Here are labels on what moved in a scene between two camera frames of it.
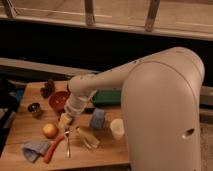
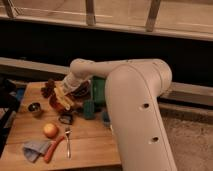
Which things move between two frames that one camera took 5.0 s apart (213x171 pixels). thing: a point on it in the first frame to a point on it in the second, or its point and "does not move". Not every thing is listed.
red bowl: (57, 99) does not move
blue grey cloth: (33, 150) does not move
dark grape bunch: (48, 89) does not move
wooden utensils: (88, 140) to (63, 99)
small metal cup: (34, 107) does not move
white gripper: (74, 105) to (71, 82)
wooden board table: (94, 138) does not move
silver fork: (68, 148) does not move
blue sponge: (98, 118) to (105, 119)
